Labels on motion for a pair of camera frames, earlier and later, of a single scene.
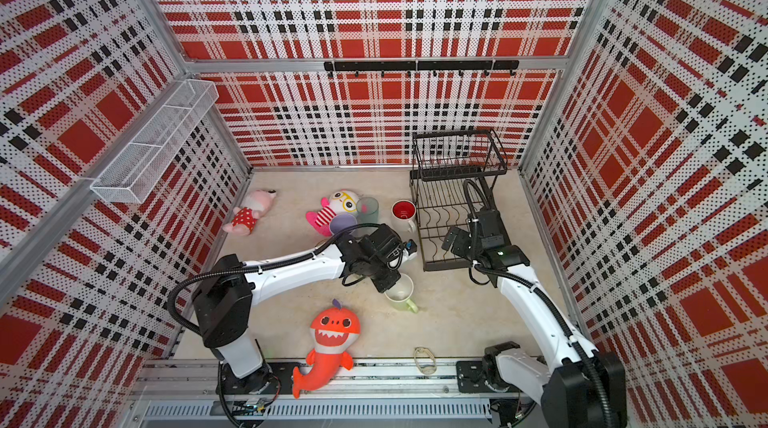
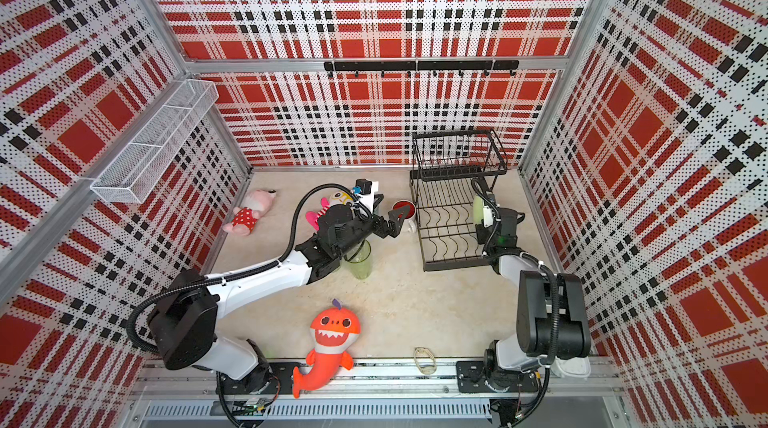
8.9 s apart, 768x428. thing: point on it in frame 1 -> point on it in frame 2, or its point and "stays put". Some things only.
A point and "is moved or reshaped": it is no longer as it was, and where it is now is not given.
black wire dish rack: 443,164 stays put
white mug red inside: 403,213 stays put
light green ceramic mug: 400,294 is moved or reshaped
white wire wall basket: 138,168 stays put
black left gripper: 388,282 -> 393,228
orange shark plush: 333,330 stays put
